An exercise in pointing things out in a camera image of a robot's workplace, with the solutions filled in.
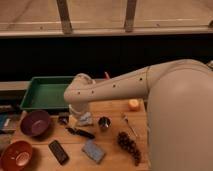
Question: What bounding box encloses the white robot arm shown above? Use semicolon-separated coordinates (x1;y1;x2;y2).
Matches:
64;59;213;171

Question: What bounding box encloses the grey cup with red tool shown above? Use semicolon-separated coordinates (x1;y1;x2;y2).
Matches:
104;72;110;80

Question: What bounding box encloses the purple bowl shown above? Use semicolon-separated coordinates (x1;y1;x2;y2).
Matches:
20;110;51;137

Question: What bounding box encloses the small metal cup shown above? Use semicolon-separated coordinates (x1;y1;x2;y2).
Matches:
98;116;111;131

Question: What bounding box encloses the dark grape bunch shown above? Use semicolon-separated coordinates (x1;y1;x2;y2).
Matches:
117;132;142;166

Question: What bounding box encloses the red bowl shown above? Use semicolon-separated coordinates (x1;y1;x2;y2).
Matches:
0;141;33;171

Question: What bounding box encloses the metal spoon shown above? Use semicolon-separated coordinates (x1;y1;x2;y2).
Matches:
122;113;138;138

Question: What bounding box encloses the blue sponge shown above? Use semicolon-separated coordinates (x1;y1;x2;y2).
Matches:
82;140;105;164

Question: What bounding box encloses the small dark block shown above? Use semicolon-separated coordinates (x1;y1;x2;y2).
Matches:
58;112;69;125

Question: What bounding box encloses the orange fruit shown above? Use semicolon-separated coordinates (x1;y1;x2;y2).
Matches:
128;99;140;111

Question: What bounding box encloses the black eraser block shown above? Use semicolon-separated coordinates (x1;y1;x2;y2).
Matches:
48;140;69;165

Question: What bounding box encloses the green plastic tray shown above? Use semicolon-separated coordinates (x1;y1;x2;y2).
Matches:
20;76;73;111

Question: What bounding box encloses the crumpled blue white package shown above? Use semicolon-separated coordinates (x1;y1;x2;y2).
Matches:
77;112;93;127

